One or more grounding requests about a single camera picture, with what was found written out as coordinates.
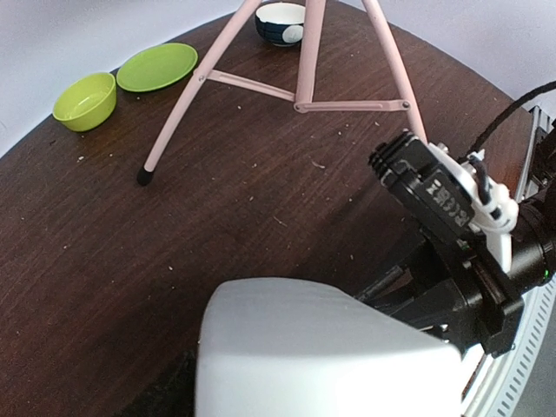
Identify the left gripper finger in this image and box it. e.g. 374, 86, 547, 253
116, 351, 196, 417

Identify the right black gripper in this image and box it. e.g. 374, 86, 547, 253
356, 234, 555, 357

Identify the white metronome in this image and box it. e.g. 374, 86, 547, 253
195, 278, 461, 416

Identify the pink music stand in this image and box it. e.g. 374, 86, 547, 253
136, 1, 427, 186

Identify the small lime green bowl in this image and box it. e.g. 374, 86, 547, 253
52, 72, 116, 132

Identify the white and navy bowl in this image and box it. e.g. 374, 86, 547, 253
255, 2, 306, 47

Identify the green plate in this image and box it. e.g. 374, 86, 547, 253
116, 43, 198, 93

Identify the aluminium front rail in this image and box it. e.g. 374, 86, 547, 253
460, 106, 556, 417

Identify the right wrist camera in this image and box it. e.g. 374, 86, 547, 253
367, 129, 521, 275

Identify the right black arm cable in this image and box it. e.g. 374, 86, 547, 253
467, 80, 556, 162

